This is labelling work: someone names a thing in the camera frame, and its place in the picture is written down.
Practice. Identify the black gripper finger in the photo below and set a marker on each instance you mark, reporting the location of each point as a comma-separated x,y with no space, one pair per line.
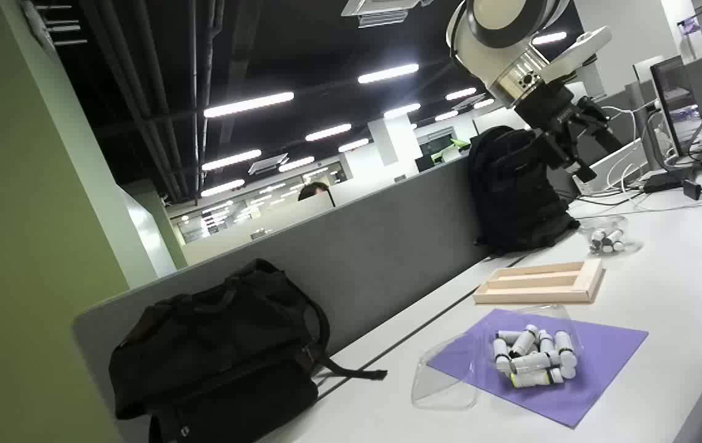
583,167
606,134

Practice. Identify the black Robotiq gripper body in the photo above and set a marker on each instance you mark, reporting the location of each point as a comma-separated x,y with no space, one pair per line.
549,106

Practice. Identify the small white bottle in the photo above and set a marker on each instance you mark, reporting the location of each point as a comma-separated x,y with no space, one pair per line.
615,242
599,237
533,378
502,354
546,341
526,341
565,343
568,364
530,360

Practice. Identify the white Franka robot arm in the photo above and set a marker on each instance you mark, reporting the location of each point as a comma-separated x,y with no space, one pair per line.
488,32

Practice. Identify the clear bowl with few bottles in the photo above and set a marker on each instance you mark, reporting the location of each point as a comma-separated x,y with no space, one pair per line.
613,237

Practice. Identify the clear bowl with many bottles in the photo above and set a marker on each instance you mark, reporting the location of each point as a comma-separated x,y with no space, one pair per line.
536,358

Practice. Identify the empty clear bowl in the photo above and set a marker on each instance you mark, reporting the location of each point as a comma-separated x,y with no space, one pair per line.
446,381

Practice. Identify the black backpack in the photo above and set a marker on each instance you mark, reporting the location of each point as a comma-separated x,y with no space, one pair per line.
518,193

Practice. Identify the ceiling light strip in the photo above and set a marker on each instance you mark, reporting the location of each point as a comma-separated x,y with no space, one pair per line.
388,72
403,109
550,37
232,161
223,187
251,104
329,132
462,95

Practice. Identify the black power adapter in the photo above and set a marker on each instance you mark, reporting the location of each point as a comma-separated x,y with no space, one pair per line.
661,181

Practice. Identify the computer monitor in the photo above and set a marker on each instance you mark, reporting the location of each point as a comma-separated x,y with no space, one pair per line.
699,95

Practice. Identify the light wooden tray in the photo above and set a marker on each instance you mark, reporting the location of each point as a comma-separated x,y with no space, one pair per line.
541,283

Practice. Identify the ceiling air vent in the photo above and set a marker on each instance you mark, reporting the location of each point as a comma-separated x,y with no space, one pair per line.
384,10

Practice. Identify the purple mat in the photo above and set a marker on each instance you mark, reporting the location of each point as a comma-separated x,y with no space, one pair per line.
605,360

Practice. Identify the grey desk partition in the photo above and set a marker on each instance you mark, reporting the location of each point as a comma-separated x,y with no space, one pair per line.
365,246

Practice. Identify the black office chair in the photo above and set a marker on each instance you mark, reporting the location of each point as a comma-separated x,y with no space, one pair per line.
317,193

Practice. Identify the black duffel bag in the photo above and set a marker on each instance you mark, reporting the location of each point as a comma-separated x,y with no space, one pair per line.
219,352

